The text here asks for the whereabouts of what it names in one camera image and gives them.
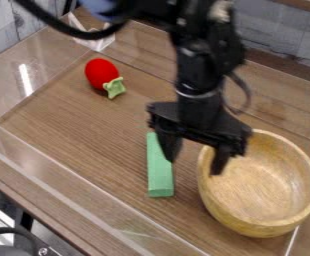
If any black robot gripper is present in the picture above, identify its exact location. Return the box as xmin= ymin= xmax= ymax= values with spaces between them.
xmin=148 ymin=94 xmax=252 ymax=175

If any green rectangular block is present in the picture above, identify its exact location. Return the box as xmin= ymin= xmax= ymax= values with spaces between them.
xmin=148 ymin=132 xmax=174 ymax=198

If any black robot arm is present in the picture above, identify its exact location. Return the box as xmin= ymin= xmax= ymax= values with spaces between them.
xmin=15 ymin=0 xmax=253 ymax=175

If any light brown wooden bowl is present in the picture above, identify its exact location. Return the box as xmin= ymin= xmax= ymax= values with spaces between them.
xmin=197 ymin=129 xmax=310 ymax=238

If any red plush strawberry toy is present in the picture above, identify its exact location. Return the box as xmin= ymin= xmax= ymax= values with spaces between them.
xmin=85 ymin=58 xmax=126 ymax=99

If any clear acrylic corner bracket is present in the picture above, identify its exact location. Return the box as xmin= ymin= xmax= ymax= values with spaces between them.
xmin=67 ymin=12 xmax=118 ymax=53

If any black metal table frame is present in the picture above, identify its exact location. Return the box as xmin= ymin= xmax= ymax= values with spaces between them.
xmin=14 ymin=208 xmax=71 ymax=256

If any black cable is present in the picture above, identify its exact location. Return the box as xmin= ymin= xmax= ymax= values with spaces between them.
xmin=0 ymin=226 xmax=39 ymax=256

